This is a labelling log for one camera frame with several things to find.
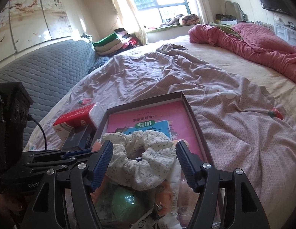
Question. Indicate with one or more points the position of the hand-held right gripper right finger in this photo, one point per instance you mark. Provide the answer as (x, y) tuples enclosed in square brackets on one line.
[(187, 167)]

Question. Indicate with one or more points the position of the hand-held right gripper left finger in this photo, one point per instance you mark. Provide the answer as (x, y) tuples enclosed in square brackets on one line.
[(102, 165)]

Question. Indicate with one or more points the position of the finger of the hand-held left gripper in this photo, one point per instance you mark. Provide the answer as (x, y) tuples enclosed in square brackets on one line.
[(76, 152), (50, 165)]

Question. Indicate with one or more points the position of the clear plastic bag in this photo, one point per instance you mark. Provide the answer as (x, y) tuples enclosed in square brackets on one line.
[(186, 205)]

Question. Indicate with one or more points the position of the white floral scrunchie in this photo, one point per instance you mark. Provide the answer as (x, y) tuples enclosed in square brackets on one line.
[(152, 148)]

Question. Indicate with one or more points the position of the green soft ball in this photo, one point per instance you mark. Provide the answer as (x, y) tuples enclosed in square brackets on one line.
[(126, 202)]

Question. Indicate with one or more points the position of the orange soft toy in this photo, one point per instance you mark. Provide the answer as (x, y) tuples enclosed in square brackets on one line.
[(168, 190)]

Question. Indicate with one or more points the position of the person's left hand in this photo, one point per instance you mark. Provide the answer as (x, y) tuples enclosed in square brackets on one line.
[(9, 202)]

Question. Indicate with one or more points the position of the dark blue box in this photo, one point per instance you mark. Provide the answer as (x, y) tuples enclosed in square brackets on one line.
[(78, 138)]

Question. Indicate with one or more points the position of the red and white carton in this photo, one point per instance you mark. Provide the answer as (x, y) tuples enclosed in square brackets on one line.
[(74, 118)]

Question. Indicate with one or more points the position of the pink workbook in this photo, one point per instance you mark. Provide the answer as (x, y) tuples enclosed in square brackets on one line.
[(162, 114)]

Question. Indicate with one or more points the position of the grey quilted headboard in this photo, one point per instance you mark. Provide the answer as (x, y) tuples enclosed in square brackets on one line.
[(47, 71)]

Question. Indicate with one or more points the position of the white plastic packet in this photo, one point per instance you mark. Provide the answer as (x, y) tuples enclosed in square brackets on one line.
[(143, 223)]

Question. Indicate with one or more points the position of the dark knit cloth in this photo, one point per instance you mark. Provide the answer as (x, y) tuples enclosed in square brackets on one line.
[(97, 63)]

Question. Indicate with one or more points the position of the stack of folded clothes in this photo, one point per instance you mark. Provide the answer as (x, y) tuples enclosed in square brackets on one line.
[(109, 43)]

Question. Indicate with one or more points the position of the cream bed sheet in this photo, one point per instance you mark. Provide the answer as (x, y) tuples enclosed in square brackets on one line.
[(221, 57)]

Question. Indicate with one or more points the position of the pink quilt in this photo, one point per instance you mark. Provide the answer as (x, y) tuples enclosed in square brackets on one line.
[(257, 43)]

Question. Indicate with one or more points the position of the green cloth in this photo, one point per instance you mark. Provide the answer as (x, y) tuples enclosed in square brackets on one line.
[(224, 27)]

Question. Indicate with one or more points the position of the patterned window seat blanket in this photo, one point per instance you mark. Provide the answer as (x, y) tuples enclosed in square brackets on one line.
[(188, 19)]

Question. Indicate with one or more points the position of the white dressing table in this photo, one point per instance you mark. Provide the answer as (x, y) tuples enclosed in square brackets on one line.
[(224, 18)]

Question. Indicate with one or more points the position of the cream curtain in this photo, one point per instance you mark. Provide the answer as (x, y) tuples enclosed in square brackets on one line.
[(119, 4), (205, 0)]

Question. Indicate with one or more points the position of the vanity mirror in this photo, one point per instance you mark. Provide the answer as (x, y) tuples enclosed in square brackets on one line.
[(233, 10)]

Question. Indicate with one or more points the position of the white drawer cabinet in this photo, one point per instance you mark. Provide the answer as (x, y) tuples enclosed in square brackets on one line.
[(283, 32)]

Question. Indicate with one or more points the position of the blossom wall painting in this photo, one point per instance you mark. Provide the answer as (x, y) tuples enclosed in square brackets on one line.
[(31, 16)]

